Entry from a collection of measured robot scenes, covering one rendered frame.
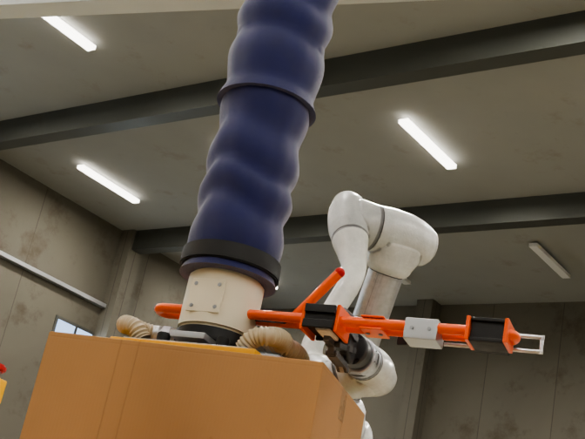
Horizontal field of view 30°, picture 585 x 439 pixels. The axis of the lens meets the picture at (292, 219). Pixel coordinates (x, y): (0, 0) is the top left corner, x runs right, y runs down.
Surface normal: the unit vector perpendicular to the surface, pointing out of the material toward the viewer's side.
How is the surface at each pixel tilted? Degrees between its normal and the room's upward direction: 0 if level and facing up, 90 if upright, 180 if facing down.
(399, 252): 124
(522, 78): 180
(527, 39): 90
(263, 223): 74
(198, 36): 180
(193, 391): 90
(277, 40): 85
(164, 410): 90
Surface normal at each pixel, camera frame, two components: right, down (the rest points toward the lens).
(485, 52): -0.57, -0.40
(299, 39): 0.50, -0.50
